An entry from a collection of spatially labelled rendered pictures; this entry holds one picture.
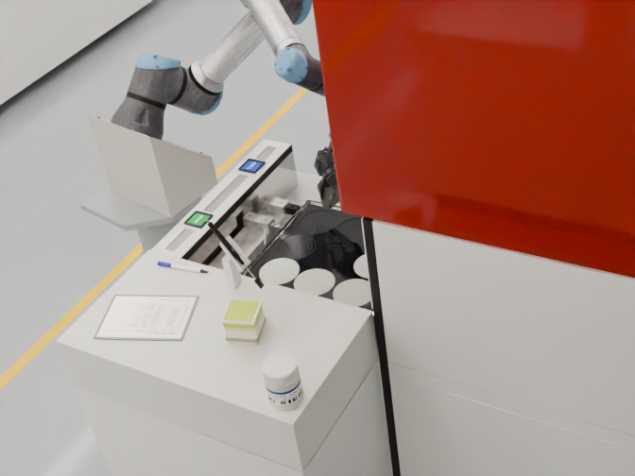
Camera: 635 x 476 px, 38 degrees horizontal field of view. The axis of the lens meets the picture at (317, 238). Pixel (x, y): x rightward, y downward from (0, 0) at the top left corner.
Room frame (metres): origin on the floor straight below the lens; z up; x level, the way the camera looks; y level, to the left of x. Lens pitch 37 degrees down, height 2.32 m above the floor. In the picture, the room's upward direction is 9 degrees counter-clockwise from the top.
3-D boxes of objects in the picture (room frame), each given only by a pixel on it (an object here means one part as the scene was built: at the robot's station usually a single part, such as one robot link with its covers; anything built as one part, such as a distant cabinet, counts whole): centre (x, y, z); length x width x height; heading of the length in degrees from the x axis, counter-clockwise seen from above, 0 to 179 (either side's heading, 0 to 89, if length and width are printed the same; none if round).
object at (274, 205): (2.05, 0.10, 0.89); 0.08 x 0.03 x 0.03; 55
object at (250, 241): (1.92, 0.19, 0.87); 0.36 x 0.08 x 0.03; 145
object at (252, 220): (1.98, 0.15, 0.89); 0.08 x 0.03 x 0.03; 55
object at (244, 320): (1.48, 0.18, 1.00); 0.07 x 0.07 x 0.07; 72
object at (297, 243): (1.78, -0.04, 0.90); 0.34 x 0.34 x 0.01; 55
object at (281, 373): (1.27, 0.11, 1.01); 0.07 x 0.07 x 0.10
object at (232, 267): (1.65, 0.19, 1.03); 0.06 x 0.04 x 0.13; 55
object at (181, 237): (2.05, 0.22, 0.89); 0.55 x 0.09 x 0.14; 145
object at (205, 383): (1.52, 0.26, 0.89); 0.62 x 0.35 x 0.14; 55
